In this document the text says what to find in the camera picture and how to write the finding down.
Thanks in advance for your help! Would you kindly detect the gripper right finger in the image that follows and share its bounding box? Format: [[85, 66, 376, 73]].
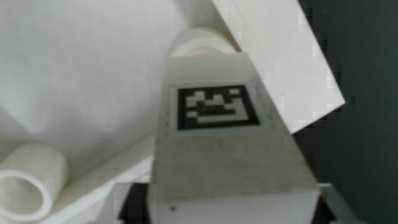
[[318, 183, 367, 224]]

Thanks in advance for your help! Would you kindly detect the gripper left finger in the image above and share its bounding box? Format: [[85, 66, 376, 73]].
[[112, 183, 151, 224]]

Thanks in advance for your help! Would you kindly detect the white square table top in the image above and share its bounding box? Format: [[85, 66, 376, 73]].
[[0, 0, 225, 224]]

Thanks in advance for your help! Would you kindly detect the white U-shaped fence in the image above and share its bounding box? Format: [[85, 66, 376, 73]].
[[211, 0, 344, 133]]

